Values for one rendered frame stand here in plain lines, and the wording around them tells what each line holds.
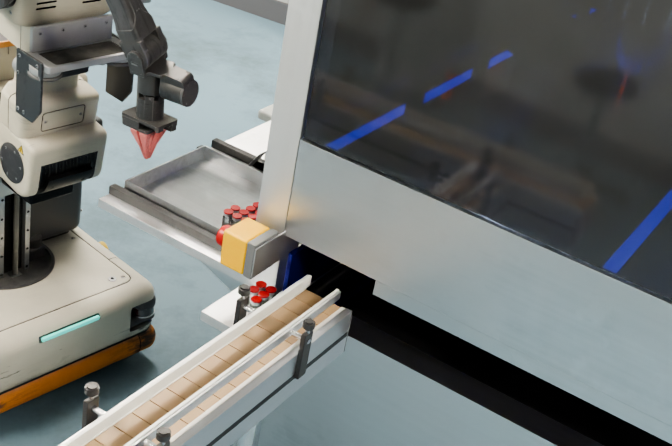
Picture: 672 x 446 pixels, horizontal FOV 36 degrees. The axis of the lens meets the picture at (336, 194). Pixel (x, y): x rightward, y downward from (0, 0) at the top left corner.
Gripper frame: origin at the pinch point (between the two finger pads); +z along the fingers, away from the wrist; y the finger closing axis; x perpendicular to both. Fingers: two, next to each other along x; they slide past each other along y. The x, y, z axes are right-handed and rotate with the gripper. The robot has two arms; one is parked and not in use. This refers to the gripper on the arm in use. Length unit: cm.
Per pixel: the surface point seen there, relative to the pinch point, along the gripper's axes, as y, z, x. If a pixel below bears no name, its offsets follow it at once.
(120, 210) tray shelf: 3.6, 7.6, -11.5
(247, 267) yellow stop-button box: 43.5, -1.6, -21.4
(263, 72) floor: -147, 94, 249
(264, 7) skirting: -197, 88, 314
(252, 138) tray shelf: 0.2, 8.1, 37.2
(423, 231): 71, -17, -12
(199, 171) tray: 3.3, 7.6, 13.7
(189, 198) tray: 9.8, 7.7, 2.8
